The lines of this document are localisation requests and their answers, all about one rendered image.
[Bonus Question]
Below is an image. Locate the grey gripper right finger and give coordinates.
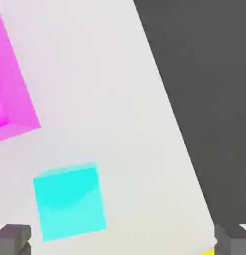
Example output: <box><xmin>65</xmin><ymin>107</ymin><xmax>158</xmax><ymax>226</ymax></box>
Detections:
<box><xmin>214</xmin><ymin>223</ymin><xmax>246</xmax><ymax>255</ymax></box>

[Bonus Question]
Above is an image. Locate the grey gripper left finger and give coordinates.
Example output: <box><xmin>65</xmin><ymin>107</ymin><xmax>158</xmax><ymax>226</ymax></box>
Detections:
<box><xmin>0</xmin><ymin>224</ymin><xmax>32</xmax><ymax>255</ymax></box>

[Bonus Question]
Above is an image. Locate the small cyan cube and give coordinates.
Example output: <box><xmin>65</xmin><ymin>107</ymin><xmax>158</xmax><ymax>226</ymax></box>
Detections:
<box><xmin>32</xmin><ymin>161</ymin><xmax>107</xmax><ymax>243</ymax></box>

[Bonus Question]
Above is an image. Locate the large magenta box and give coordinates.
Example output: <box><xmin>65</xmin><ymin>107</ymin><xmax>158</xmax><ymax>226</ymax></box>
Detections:
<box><xmin>0</xmin><ymin>2</ymin><xmax>42</xmax><ymax>144</ymax></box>

